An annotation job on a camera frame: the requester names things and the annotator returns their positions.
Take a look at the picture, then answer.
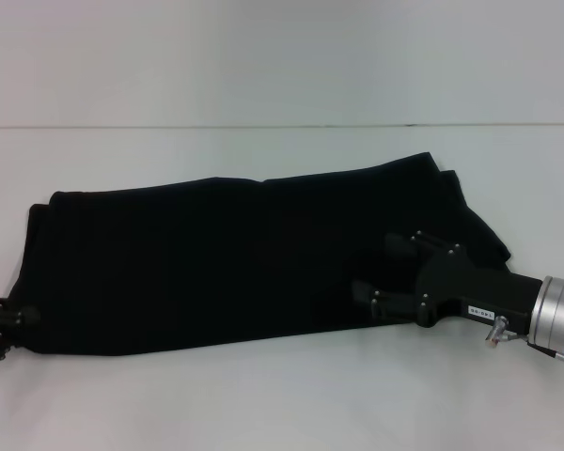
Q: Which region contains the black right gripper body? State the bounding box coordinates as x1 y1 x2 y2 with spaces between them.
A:
415 245 545 337

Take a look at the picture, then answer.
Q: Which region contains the black shirt with FREE print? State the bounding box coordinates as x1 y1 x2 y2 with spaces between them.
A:
7 150 514 361

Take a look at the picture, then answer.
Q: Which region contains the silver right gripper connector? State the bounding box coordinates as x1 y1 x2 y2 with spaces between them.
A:
485 316 509 350

